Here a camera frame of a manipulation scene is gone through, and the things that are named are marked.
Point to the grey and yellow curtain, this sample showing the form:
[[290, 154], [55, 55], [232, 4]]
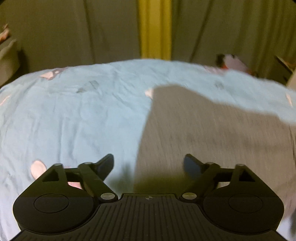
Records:
[[68, 33]]

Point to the light blue patterned bedsheet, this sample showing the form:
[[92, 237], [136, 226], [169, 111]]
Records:
[[79, 114]]

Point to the grey dressing table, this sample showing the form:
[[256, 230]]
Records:
[[9, 61]]

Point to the pink pillow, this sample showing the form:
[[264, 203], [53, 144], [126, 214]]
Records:
[[229, 61]]

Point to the grey sweatpants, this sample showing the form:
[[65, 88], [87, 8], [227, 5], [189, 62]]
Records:
[[183, 122]]

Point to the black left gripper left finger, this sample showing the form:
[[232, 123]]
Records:
[[62, 199]]

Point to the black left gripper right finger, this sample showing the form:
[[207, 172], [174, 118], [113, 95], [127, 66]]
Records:
[[235, 200]]

